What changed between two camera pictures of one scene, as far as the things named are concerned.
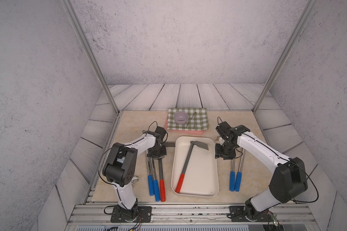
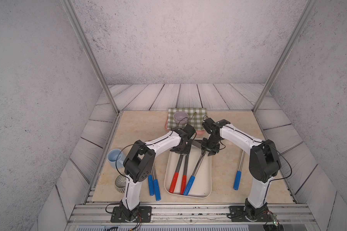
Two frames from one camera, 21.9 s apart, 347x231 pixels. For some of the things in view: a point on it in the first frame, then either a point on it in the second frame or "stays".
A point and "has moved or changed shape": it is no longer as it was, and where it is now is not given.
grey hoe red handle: (162, 188) -> (176, 175)
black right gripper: (229, 156) -> (211, 151)
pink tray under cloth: (194, 132) stays
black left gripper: (162, 155) -> (187, 151)
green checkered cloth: (197, 119) stays
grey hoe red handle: (198, 144) has moved or changed shape
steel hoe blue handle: (232, 177) -> (189, 184)
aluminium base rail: (100, 213) stays
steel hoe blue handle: (238, 183) stays
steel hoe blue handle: (156, 192) stays
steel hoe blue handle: (150, 180) stays
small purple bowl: (180, 117) stays
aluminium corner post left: (69, 6) stays
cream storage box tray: (201, 175) has moved or changed shape
